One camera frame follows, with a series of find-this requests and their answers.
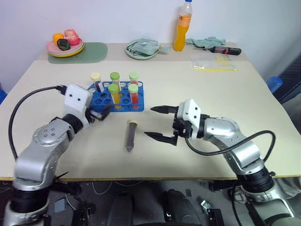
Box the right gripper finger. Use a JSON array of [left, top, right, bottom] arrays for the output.
[[150, 105, 176, 115], [143, 131, 177, 146]]

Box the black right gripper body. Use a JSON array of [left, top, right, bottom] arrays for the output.
[[172, 105, 192, 146]]

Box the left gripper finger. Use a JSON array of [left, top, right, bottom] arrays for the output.
[[90, 110, 106, 122], [101, 105, 114, 118]]

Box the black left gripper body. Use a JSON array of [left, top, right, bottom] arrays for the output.
[[84, 106, 104, 125]]

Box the green-capped yellow test tube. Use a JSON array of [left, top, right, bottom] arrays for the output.
[[110, 72, 122, 92], [107, 83, 122, 111]]

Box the blue test tube rack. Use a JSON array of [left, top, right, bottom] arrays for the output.
[[86, 81, 144, 113]]

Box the green-capped red test tube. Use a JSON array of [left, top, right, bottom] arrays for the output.
[[128, 72, 140, 86], [127, 83, 140, 110]]

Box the dark purple loose test tube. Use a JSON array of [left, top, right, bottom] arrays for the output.
[[124, 119, 139, 153]]

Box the cream-capped dark test tube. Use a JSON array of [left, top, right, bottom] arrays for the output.
[[90, 72, 105, 93]]

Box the light green plate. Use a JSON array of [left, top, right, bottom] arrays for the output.
[[124, 39, 160, 61]]

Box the green placemat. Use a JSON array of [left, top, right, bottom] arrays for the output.
[[48, 41, 109, 65]]

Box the yellow plate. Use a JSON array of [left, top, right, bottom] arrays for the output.
[[48, 43, 86, 58]]

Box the clear zip plastic bag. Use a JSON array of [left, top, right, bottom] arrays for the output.
[[190, 54, 238, 72]]

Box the dark rounded robot leg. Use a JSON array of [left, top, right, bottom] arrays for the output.
[[107, 191, 136, 226], [161, 188, 202, 226]]

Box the orange soda bottle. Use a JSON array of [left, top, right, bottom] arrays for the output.
[[173, 0, 194, 52]]

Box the black and green toy food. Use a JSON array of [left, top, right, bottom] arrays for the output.
[[56, 39, 71, 51]]

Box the pink plate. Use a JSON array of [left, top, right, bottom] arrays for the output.
[[46, 37, 84, 54]]

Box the light green cloth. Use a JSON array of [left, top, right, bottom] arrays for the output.
[[185, 36, 228, 48]]

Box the pink toy food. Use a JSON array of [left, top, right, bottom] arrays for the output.
[[63, 29, 79, 46]]

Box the black and red screwdriver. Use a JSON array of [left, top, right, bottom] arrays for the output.
[[192, 45, 242, 56]]

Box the orange toy food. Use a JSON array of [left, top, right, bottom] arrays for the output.
[[52, 32, 65, 43]]

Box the blue crate corner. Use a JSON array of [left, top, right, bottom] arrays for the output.
[[0, 81, 8, 106]]

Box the blue ribbed stool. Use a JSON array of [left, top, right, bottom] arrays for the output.
[[266, 76, 284, 94]]

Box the black textured chair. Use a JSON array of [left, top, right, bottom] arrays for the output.
[[272, 56, 301, 105]]

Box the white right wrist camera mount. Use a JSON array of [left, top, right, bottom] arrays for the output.
[[176, 98, 202, 140]]

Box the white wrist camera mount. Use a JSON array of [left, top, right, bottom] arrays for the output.
[[63, 82, 92, 125], [176, 98, 202, 140]]

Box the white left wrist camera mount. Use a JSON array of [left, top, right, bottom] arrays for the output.
[[63, 82, 92, 125]]

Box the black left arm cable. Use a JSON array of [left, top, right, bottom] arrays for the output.
[[8, 85, 68, 160]]

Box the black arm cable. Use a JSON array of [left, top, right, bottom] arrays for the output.
[[8, 85, 68, 160], [184, 130, 276, 165]]

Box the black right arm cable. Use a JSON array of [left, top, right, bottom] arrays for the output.
[[184, 130, 276, 165]]

